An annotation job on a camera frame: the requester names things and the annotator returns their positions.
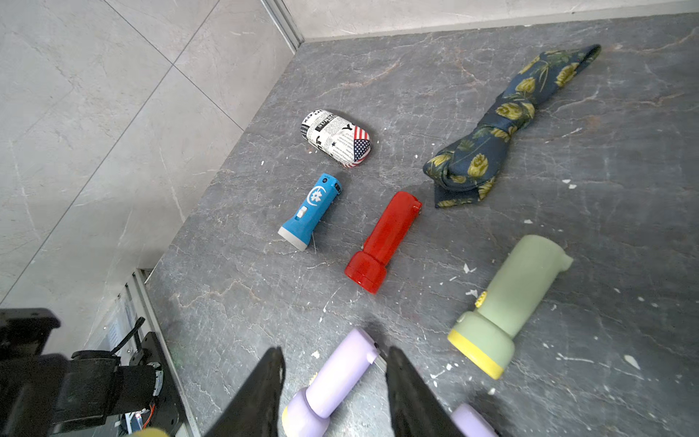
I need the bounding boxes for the red flashlight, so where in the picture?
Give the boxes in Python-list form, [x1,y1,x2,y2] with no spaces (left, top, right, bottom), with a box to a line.
[344,191,422,294]

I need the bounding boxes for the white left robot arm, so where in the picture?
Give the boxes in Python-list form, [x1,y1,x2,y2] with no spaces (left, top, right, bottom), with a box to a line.
[1,308,165,436]

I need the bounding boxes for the dark floral bow tie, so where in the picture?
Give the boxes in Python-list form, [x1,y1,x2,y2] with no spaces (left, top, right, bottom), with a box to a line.
[423,45,602,209]

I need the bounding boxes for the blue flashlight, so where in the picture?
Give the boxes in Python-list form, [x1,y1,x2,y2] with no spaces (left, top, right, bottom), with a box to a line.
[278,173,342,251]

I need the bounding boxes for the green flashlight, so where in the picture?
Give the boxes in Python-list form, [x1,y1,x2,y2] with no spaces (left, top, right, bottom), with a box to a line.
[448,235,573,380]

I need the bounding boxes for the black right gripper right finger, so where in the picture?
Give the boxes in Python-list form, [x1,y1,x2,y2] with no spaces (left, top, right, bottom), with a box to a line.
[386,346,463,437]

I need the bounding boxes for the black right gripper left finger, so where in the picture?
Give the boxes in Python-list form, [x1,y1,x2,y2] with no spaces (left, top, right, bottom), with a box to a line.
[205,347,286,437]

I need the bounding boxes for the purple flashlight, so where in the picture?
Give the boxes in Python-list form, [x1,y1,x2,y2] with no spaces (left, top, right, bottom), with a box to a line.
[451,403,498,437]
[281,328,380,436]

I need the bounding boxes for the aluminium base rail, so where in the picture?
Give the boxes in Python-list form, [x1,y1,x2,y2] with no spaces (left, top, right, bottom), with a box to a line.
[101,269,200,436]

